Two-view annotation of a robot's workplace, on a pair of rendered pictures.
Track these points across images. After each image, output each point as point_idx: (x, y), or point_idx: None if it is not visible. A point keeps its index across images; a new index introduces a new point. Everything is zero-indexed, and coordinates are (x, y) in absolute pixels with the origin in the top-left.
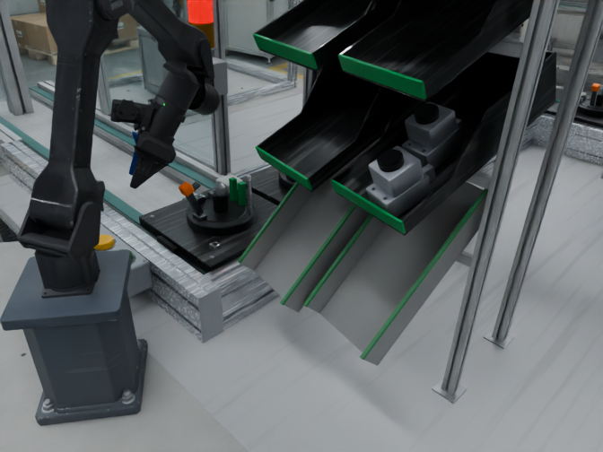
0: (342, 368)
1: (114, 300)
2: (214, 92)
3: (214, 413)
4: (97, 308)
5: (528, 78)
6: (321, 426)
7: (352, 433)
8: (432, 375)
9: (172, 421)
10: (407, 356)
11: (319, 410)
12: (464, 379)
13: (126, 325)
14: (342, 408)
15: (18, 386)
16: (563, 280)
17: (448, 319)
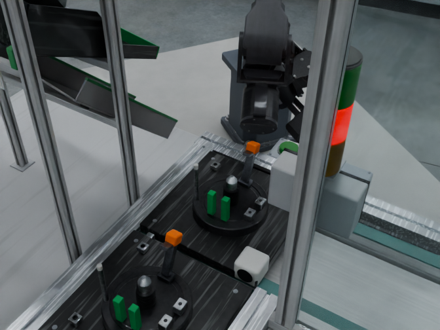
0: (98, 165)
1: (228, 56)
2: (242, 107)
3: (176, 128)
4: (234, 52)
5: None
6: (110, 132)
7: (91, 132)
8: (31, 171)
9: (199, 122)
10: (46, 181)
11: (112, 139)
12: (8, 172)
13: (235, 96)
14: (98, 143)
15: None
16: None
17: (0, 220)
